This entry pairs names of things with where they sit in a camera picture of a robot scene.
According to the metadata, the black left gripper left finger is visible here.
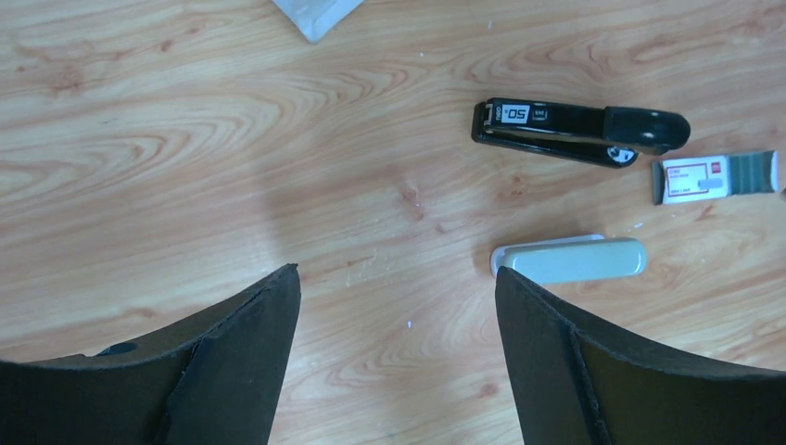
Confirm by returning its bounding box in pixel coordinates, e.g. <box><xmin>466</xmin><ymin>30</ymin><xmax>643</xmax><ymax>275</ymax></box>
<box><xmin>1</xmin><ymin>264</ymin><xmax>301</xmax><ymax>444</ymax></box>

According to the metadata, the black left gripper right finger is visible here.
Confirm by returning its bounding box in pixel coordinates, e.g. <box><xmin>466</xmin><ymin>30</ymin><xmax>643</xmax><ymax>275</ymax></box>
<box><xmin>495</xmin><ymin>268</ymin><xmax>785</xmax><ymax>444</ymax></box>

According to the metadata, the red white staple box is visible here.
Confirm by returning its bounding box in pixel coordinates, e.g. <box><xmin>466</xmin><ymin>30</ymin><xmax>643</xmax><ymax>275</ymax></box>
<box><xmin>652</xmin><ymin>150</ymin><xmax>780</xmax><ymax>206</ymax></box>

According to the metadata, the black stapler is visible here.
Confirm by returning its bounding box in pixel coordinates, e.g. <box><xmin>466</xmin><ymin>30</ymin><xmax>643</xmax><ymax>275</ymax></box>
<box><xmin>471</xmin><ymin>97</ymin><xmax>691</xmax><ymax>169</ymax></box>

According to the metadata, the pale green white stapler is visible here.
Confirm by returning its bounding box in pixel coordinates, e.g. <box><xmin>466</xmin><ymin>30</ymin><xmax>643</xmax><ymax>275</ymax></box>
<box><xmin>489</xmin><ymin>234</ymin><xmax>647</xmax><ymax>285</ymax></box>

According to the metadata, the cream canvas tote bag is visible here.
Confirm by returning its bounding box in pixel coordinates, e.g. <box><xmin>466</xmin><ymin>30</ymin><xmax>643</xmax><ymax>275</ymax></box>
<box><xmin>273</xmin><ymin>0</ymin><xmax>363</xmax><ymax>44</ymax></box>

